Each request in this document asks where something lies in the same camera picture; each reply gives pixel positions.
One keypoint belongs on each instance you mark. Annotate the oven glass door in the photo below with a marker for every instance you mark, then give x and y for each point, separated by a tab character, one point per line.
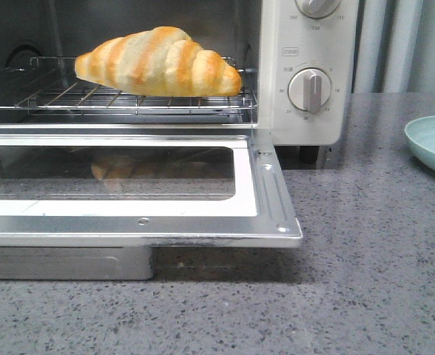
92	202

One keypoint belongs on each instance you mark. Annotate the golden croissant bread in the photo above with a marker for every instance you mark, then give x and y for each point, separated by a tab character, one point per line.
164	61

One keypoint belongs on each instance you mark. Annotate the timer knob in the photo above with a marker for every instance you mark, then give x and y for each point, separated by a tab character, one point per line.
309	90

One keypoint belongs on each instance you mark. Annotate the grey curtain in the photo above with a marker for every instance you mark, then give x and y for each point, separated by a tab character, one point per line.
395	47

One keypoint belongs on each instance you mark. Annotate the white Toshiba toaster oven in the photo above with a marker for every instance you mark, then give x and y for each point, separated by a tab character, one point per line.
268	42

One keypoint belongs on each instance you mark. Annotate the metal wire oven rack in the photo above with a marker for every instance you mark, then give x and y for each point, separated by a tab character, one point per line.
49	84

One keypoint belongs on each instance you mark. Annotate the temperature knob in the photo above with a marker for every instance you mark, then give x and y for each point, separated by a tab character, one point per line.
317	8

